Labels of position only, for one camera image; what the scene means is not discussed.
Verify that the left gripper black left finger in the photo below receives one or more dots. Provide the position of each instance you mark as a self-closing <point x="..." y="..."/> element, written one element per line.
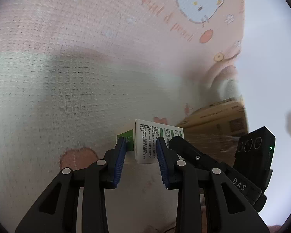
<point x="56" y="209"/>

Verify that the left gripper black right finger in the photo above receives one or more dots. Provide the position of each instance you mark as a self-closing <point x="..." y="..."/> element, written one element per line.
<point x="230" y="197"/>

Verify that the brown cardboard box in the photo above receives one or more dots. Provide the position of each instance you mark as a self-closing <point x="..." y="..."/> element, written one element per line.
<point x="216" y="129"/>

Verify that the small white green medicine box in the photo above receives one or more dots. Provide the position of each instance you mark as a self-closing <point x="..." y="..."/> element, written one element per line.
<point x="141" y="137"/>

